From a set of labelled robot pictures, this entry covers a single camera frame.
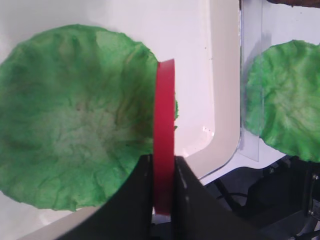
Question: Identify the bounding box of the red tomato slice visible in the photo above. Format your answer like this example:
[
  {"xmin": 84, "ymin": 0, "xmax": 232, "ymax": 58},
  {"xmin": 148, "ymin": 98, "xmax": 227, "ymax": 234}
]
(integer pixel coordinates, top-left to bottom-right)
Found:
[{"xmin": 153, "ymin": 59, "xmax": 176, "ymax": 216}]

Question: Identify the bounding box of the green lettuce leaf on bun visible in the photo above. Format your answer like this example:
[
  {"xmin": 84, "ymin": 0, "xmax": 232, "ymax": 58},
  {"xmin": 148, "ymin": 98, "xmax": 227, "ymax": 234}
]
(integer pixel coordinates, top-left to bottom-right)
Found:
[{"xmin": 0, "ymin": 23, "xmax": 180, "ymax": 213}]

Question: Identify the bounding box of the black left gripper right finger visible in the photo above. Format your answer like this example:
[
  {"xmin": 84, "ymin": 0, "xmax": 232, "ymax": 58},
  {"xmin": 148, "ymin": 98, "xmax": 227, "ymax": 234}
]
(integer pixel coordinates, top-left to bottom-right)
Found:
[{"xmin": 172, "ymin": 156, "xmax": 265, "ymax": 240}]

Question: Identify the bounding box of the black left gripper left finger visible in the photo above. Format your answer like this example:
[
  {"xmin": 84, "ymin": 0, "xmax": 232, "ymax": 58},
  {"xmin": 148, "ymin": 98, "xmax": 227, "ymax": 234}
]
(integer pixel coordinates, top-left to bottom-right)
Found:
[{"xmin": 59, "ymin": 154, "xmax": 153, "ymax": 240}]

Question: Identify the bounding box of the white metal tray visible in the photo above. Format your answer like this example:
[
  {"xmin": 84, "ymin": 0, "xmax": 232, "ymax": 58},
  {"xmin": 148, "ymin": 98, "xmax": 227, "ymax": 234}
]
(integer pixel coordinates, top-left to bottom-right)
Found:
[{"xmin": 0, "ymin": 0, "xmax": 238, "ymax": 240}]

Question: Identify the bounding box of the brown meat patty front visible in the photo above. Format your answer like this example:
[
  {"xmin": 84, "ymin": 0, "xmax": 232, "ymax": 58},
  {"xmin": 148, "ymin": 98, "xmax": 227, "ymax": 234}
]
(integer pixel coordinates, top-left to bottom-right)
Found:
[{"xmin": 267, "ymin": 0, "xmax": 320, "ymax": 9}]

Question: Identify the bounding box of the clear acrylic right rack wall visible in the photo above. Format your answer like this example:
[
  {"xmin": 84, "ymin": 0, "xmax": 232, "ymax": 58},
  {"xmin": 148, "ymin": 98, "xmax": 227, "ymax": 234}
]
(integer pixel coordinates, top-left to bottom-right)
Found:
[{"xmin": 238, "ymin": 0, "xmax": 270, "ymax": 162}]

